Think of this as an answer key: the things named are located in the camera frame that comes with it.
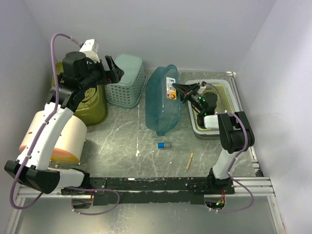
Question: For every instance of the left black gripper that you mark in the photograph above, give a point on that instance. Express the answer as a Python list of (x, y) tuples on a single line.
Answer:
[(113, 75)]

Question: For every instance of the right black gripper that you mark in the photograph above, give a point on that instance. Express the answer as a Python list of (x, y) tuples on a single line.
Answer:
[(183, 89)]

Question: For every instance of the teal perforated plastic basket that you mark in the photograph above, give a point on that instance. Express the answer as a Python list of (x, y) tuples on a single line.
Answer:
[(127, 93)]

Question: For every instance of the blue transparent plastic tub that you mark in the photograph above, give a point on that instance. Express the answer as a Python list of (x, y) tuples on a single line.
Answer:
[(162, 101)]

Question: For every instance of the olive green plastic tub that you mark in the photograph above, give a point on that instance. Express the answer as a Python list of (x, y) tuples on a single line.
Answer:
[(93, 109)]

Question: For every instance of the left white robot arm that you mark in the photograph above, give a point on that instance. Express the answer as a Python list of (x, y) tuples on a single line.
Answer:
[(31, 169)]

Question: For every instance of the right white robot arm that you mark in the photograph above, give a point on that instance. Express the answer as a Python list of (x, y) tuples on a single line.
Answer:
[(235, 132)]

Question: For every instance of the white perforated plastic tray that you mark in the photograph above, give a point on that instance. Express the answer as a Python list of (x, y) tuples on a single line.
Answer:
[(225, 101)]

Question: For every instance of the small blue grey cap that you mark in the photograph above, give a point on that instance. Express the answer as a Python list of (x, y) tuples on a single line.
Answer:
[(164, 145)]

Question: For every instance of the short wooden stick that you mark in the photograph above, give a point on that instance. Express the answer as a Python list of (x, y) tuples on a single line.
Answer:
[(190, 161)]

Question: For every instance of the cream cylindrical appliance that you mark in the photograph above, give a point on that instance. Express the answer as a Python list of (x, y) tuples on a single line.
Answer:
[(68, 148)]

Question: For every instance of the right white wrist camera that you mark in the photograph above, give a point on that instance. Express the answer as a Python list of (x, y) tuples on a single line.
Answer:
[(202, 86)]

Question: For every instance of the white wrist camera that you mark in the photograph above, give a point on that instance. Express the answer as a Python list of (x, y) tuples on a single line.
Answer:
[(202, 86), (90, 49)]

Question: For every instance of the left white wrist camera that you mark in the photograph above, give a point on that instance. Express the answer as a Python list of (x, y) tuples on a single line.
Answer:
[(90, 49)]

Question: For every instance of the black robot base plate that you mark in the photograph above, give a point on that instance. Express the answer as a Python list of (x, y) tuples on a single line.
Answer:
[(154, 190)]

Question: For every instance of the aluminium rail frame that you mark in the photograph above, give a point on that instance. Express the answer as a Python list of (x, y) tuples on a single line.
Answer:
[(252, 209)]

